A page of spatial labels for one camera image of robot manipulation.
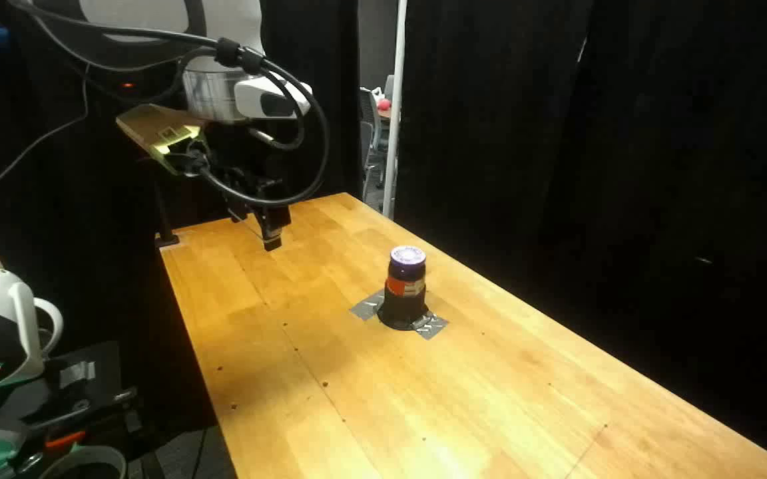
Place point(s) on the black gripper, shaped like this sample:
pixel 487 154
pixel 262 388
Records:
pixel 257 187

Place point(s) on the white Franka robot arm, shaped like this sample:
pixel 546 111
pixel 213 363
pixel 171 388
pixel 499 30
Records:
pixel 225 21

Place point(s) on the black stand at table corner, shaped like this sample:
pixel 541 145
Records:
pixel 163 231

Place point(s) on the small red black object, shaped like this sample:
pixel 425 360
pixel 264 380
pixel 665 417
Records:
pixel 402 294

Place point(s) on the white vertical pole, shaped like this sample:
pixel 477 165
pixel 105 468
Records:
pixel 393 106

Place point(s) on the grey tape roll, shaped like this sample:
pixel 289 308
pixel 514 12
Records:
pixel 89 457

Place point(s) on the black curtain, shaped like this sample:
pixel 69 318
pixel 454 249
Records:
pixel 667 134

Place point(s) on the grey square base plate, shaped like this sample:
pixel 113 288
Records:
pixel 368 307

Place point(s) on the gold wrist camera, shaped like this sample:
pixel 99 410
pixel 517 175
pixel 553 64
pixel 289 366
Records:
pixel 161 130

